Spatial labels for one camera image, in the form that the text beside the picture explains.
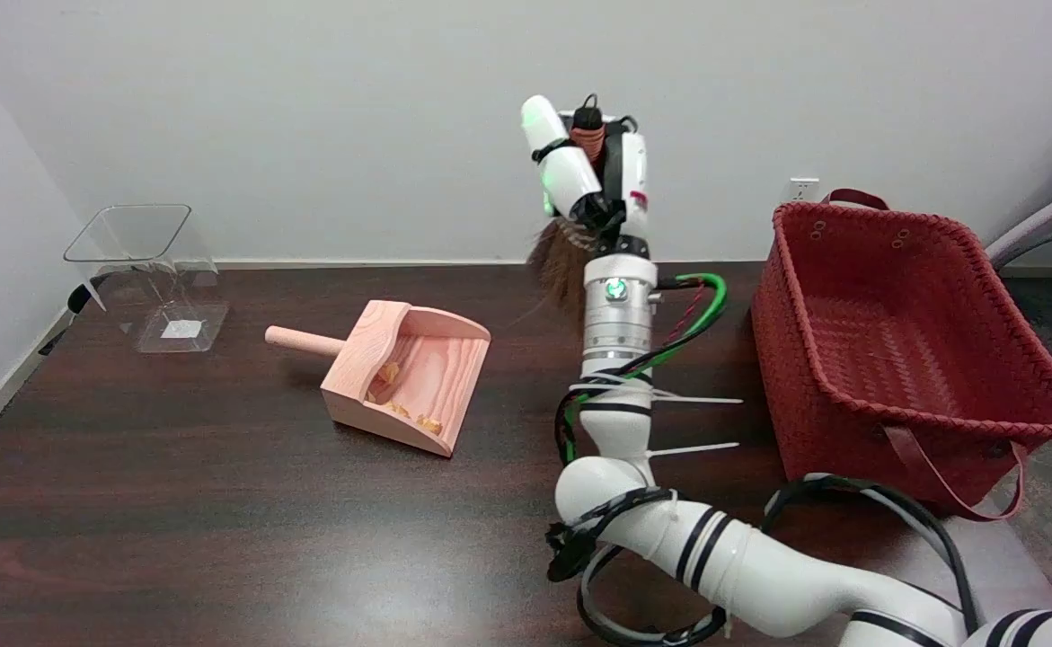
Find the pink wooden dustpan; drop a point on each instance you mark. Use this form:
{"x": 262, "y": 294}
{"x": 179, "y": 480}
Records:
{"x": 443, "y": 359}

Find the white wall outlet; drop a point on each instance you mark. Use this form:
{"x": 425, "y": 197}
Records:
{"x": 803, "y": 190}

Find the white label sticker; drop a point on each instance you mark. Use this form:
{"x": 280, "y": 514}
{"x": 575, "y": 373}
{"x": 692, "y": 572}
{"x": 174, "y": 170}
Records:
{"x": 182, "y": 329}

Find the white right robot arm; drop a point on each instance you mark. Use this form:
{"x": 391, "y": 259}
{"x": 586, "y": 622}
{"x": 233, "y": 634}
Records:
{"x": 617, "y": 323}

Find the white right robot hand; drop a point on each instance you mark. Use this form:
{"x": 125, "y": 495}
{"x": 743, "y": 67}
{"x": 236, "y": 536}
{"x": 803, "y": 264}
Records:
{"x": 570, "y": 175}

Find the white curved tube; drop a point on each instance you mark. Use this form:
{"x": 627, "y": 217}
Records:
{"x": 1042, "y": 218}

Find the dark grey curved tube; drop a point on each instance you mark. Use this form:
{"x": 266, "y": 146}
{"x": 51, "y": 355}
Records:
{"x": 1051, "y": 239}

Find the red-brown woven storage basket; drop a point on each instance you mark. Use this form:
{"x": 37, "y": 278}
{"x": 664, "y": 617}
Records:
{"x": 894, "y": 350}

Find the clear plastic container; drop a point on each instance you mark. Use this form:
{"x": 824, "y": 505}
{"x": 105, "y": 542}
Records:
{"x": 144, "y": 270}

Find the orange crumb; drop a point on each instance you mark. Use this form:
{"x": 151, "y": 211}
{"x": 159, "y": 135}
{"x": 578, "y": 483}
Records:
{"x": 397, "y": 410}
{"x": 388, "y": 370}
{"x": 431, "y": 424}

